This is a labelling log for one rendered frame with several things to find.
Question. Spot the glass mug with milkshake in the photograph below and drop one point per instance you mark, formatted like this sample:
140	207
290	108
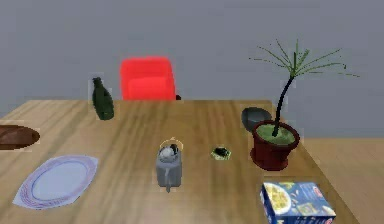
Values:
168	168

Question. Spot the small green and black item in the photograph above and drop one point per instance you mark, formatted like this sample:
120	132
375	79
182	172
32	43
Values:
221	153

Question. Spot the red chair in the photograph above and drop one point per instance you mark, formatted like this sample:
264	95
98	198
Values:
147	80

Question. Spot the wooden table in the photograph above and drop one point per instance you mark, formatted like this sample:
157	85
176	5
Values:
140	133

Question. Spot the grey bowl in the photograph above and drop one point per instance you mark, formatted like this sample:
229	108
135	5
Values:
255	116

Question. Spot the house plant in red pot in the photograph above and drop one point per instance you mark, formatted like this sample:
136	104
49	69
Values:
273	146

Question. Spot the dark green glass bottle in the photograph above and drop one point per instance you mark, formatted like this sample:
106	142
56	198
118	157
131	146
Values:
102	101

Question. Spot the blue food box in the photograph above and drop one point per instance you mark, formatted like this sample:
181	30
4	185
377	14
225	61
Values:
295	203

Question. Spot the white plate with purple rim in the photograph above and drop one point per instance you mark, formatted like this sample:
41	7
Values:
56	181

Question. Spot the dark brown round plate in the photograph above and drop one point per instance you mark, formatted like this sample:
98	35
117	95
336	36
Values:
15	136

